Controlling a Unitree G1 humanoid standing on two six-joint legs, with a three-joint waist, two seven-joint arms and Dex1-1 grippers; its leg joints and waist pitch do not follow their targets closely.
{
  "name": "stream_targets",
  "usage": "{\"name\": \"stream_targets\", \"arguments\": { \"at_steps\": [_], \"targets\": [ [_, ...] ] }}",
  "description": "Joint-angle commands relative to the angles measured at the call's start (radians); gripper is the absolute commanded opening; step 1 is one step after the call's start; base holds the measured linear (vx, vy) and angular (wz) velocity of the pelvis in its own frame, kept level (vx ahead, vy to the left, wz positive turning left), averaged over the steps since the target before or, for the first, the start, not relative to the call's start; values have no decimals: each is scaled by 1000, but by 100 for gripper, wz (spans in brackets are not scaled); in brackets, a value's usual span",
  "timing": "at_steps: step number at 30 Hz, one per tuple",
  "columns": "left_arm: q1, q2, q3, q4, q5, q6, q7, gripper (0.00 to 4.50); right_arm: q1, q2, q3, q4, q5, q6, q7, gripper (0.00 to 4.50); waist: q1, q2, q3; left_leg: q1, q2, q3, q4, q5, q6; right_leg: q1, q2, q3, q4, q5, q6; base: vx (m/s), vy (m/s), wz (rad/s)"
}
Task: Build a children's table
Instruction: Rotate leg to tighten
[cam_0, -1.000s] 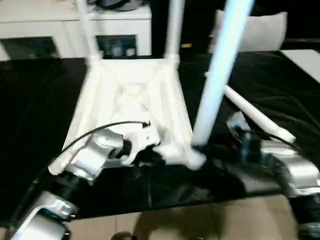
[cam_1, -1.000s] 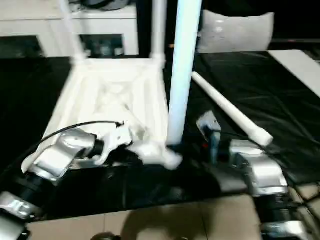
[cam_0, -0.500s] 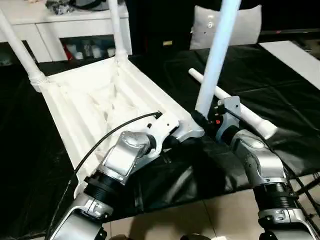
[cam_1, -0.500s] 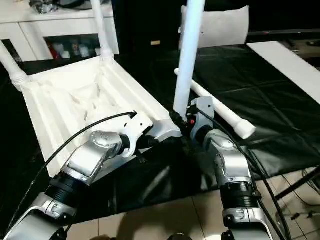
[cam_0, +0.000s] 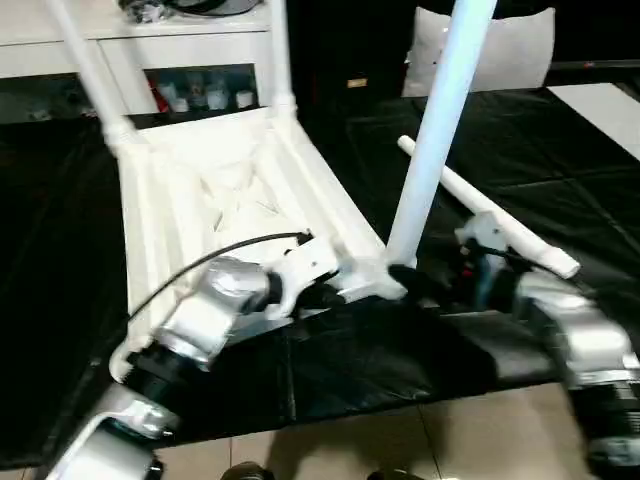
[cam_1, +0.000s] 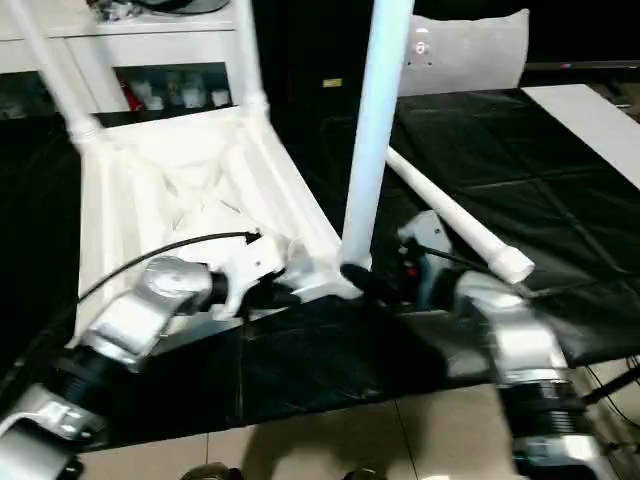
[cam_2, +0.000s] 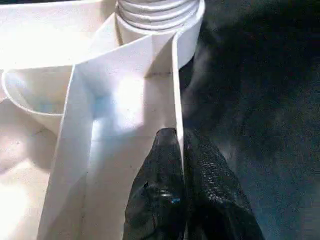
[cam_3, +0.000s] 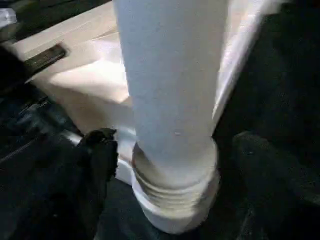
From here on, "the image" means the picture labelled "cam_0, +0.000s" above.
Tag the white plastic table leg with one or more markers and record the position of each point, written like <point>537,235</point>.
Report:
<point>525,235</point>
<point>281,60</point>
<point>430,150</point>
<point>90,65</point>

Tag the white plastic table top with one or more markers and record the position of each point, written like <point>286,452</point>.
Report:
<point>165,200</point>

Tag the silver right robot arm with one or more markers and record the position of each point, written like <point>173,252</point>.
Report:
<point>585,330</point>

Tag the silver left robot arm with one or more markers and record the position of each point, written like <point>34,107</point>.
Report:
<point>200,320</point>

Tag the white plastic upturned table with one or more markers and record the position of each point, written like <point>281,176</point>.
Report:
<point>550,165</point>

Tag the dark robot leg part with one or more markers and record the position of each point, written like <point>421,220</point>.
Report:
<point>245,471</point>
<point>390,475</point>

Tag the white cup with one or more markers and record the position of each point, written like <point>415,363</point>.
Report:
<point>243,99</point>

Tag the yellow label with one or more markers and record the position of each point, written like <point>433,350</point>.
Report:
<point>356,82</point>

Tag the grey cushion with holes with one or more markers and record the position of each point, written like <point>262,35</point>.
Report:
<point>510,55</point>

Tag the black cabinet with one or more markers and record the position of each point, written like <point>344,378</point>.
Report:
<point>350,45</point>

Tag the black screen with red light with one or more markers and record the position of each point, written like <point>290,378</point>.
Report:
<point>595,65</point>

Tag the grey rice cooker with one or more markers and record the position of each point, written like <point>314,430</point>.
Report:
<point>215,5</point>

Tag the dark clutter pile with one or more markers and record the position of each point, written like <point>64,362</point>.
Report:
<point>140,10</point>

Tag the white cabinet with glass doors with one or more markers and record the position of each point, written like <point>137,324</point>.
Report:
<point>50,50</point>

